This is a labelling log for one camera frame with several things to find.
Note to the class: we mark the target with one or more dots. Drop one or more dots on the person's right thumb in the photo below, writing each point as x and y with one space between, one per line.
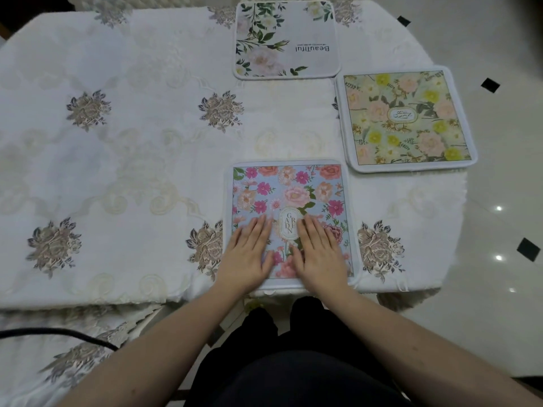
295 260

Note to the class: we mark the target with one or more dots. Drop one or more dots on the blue floral square mat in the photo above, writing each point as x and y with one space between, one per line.
292 190

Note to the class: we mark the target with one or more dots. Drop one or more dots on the white floral square mat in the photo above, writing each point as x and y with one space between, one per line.
285 38

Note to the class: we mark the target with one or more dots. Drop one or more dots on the person's left little finger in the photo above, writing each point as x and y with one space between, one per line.
235 240

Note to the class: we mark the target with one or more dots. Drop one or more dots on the person's black trousers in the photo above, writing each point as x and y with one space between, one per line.
297 372

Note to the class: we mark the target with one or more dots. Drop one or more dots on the white embroidered tablecloth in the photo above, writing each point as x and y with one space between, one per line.
140 165

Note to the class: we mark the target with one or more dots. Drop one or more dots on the person's left forearm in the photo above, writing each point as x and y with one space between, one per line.
161 351

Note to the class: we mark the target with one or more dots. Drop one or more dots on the person's left thumb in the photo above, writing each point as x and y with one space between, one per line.
270 264

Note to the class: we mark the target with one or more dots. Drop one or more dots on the person's left middle finger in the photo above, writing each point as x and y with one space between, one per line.
256 233

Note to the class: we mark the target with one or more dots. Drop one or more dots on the person's right middle finger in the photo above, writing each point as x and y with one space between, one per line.
314 231

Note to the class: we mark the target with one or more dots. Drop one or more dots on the person's right forearm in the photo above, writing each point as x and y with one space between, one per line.
415 351

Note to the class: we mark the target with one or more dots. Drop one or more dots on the person's right hand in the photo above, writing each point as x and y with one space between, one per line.
322 267

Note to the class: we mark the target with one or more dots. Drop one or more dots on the person's right little finger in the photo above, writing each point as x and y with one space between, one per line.
335 250

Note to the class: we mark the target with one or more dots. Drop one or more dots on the person's left hand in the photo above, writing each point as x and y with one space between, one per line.
244 262

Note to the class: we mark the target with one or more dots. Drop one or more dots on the white embroidered chair cover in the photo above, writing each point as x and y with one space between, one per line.
55 360

